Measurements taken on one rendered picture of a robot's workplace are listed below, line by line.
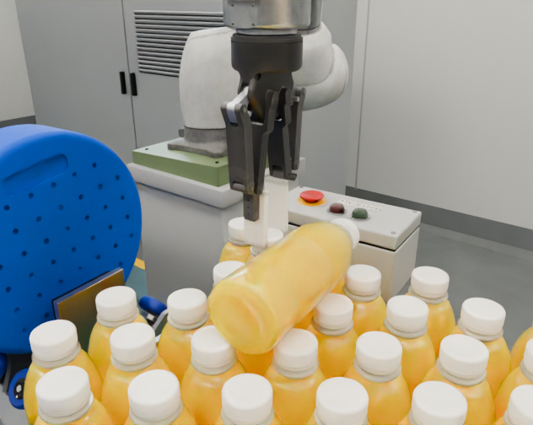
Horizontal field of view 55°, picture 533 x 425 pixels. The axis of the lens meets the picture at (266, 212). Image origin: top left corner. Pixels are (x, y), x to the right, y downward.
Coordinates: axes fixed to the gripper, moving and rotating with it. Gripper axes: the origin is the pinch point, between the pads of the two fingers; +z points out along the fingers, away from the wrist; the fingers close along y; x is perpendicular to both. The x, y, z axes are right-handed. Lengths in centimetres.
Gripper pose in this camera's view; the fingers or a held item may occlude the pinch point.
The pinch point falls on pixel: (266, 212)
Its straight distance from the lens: 60.8
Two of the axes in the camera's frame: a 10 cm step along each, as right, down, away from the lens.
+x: 8.3, 2.2, -5.1
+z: 0.0, 9.2, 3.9
